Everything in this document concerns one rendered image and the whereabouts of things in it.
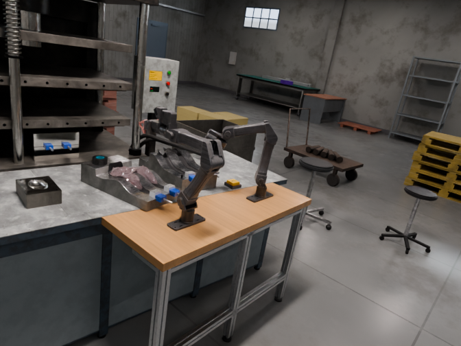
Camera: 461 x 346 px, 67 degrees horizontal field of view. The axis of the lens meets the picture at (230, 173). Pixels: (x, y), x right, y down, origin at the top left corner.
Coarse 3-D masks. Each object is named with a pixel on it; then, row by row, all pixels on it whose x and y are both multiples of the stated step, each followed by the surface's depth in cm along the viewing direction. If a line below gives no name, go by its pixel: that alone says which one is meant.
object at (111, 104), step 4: (104, 92) 404; (108, 92) 408; (112, 92) 411; (116, 92) 415; (104, 96) 406; (108, 96) 410; (112, 96) 413; (116, 96) 417; (104, 100) 419; (108, 100) 415; (112, 100) 418; (116, 100) 422; (104, 104) 413; (108, 104) 416; (112, 104) 420; (116, 104) 424; (112, 108) 422; (116, 108) 426; (104, 128) 432; (108, 128) 431; (112, 128) 435; (112, 132) 437
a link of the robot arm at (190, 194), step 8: (216, 160) 149; (200, 168) 153; (216, 168) 152; (200, 176) 155; (208, 176) 154; (192, 184) 159; (200, 184) 156; (184, 192) 163; (192, 192) 160; (184, 200) 163; (192, 200) 164
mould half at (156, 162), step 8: (152, 152) 221; (168, 152) 225; (184, 152) 231; (144, 160) 227; (152, 160) 219; (160, 160) 215; (176, 160) 222; (192, 160) 229; (152, 168) 220; (160, 168) 213; (168, 168) 212; (184, 168) 217; (160, 176) 214; (168, 176) 207; (176, 176) 201; (184, 176) 202; (216, 176) 214; (176, 184) 202; (184, 184) 199; (208, 184) 212
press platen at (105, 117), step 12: (0, 96) 256; (0, 108) 223; (24, 108) 233; (36, 108) 238; (48, 108) 243; (60, 108) 249; (72, 108) 254; (84, 108) 260; (96, 108) 266; (108, 108) 273; (0, 120) 199; (24, 120) 207; (36, 120) 211; (48, 120) 215; (60, 120) 220; (72, 120) 225; (84, 120) 230; (96, 120) 235; (108, 120) 241; (120, 120) 247
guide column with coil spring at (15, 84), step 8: (16, 8) 183; (8, 16) 182; (16, 16) 184; (8, 24) 183; (16, 24) 185; (8, 32) 184; (8, 64) 190; (16, 64) 191; (16, 72) 192; (16, 80) 193; (16, 88) 194; (16, 96) 196; (16, 104) 197; (16, 112) 198; (16, 120) 200; (16, 128) 201; (16, 136) 203; (16, 144) 204; (16, 152) 206; (16, 160) 208; (24, 160) 211
